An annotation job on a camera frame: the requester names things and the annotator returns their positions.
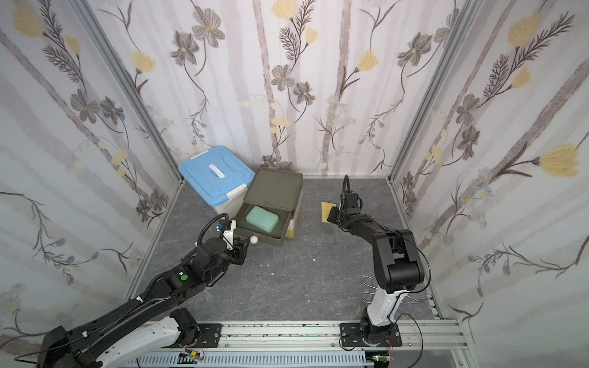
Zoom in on light green sponge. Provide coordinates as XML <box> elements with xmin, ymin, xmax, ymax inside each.
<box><xmin>245</xmin><ymin>205</ymin><xmax>279</xmax><ymax>233</ymax></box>

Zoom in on white cable duct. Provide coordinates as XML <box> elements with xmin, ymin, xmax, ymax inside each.
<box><xmin>124</xmin><ymin>351</ymin><xmax>374</xmax><ymax>368</ymax></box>

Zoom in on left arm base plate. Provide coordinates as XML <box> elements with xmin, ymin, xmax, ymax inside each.
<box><xmin>173</xmin><ymin>323</ymin><xmax>223</xmax><ymax>349</ymax></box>

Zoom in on green three-drawer cabinet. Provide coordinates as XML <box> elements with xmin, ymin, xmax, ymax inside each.
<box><xmin>235</xmin><ymin>167</ymin><xmax>303</xmax><ymax>246</ymax></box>

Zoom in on metal wire hook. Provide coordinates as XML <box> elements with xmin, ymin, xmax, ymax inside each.
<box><xmin>360</xmin><ymin>275</ymin><xmax>428</xmax><ymax>305</ymax></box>

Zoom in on yellow green-backed sponge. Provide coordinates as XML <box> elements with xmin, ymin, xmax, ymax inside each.
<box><xmin>321</xmin><ymin>202</ymin><xmax>337</xmax><ymax>222</ymax></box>

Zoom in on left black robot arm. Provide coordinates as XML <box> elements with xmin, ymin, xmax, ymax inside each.
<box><xmin>36</xmin><ymin>237</ymin><xmax>251</xmax><ymax>367</ymax></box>

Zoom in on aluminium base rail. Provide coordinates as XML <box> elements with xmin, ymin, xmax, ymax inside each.
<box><xmin>138</xmin><ymin>320</ymin><xmax>476</xmax><ymax>367</ymax></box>

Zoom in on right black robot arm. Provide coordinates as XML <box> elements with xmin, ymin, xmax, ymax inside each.
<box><xmin>327</xmin><ymin>190</ymin><xmax>426</xmax><ymax>344</ymax></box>

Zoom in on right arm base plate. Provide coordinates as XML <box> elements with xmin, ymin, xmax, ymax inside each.
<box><xmin>339</xmin><ymin>320</ymin><xmax>403</xmax><ymax>348</ymax></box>

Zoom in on blue lid storage box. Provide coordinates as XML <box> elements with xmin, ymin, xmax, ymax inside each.
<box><xmin>179</xmin><ymin>146</ymin><xmax>255</xmax><ymax>219</ymax></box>

